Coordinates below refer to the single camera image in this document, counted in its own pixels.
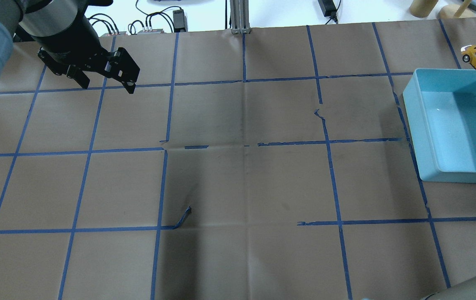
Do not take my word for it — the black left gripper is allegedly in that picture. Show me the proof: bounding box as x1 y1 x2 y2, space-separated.
37 17 140 94

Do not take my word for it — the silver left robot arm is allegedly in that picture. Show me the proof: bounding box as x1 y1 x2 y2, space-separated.
0 0 140 94

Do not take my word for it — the orange grey adapter box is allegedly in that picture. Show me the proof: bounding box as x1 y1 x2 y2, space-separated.
137 28 165 35
101 31 126 37

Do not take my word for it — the light blue plastic bin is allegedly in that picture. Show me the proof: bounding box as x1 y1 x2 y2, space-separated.
403 68 476 183

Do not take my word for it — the cardboard tube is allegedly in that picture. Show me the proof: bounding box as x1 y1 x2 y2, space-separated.
409 0 438 18

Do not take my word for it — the black power adapter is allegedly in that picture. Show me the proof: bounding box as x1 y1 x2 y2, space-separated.
173 9 187 33

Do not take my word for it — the brown paper table mat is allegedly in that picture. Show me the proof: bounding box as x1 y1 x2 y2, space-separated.
0 18 476 300

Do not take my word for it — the aluminium frame post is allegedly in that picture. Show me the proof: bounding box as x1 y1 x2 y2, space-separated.
230 0 251 34

